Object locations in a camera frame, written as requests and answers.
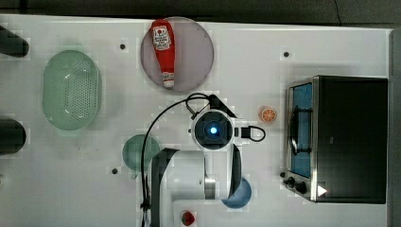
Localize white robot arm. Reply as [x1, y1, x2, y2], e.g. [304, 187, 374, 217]
[148, 109, 244, 227]

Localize black silver toaster oven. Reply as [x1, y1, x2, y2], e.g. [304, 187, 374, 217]
[281, 76, 389, 204]

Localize grey round plate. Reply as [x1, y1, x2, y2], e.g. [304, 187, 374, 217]
[140, 17, 214, 92]

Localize orange slice toy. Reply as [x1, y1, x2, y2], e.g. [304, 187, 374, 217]
[258, 106, 277, 123]

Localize green metal mug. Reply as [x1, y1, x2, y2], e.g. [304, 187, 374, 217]
[122, 134, 160, 179]

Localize red plush ketchup bottle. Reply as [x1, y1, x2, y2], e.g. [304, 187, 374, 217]
[149, 19, 176, 88]

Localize red strawberry toy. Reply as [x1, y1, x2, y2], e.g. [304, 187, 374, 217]
[182, 211, 195, 227]

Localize green perforated colander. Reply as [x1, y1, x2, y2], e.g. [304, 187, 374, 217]
[43, 50, 101, 131]

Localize black round pan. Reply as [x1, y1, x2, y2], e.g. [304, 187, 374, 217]
[0, 119, 26, 155]

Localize black cable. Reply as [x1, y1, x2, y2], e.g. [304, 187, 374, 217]
[140, 92, 216, 227]

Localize dark cylinder post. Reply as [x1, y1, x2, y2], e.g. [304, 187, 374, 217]
[0, 26, 29, 58]

